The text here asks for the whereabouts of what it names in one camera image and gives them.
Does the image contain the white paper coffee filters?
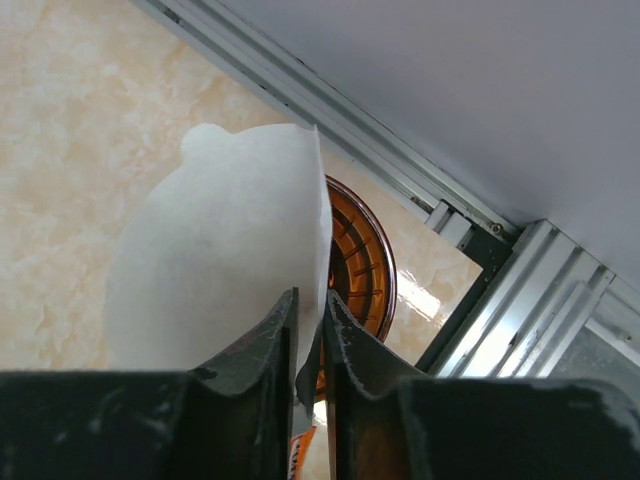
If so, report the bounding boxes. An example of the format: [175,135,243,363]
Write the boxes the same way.
[103,124,332,370]

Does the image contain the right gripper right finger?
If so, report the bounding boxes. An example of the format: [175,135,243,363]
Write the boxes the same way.
[323,292,639,479]

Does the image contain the aluminium frame rail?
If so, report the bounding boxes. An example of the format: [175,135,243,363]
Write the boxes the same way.
[141,1,639,378]

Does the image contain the orange snack packet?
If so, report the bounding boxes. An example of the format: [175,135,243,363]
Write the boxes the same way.
[287,425,316,480]

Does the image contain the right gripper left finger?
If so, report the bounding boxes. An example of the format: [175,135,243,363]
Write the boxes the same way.
[1,289,299,479]

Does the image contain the brown coffee dripper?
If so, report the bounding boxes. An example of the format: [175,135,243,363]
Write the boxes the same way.
[314,174,399,401]

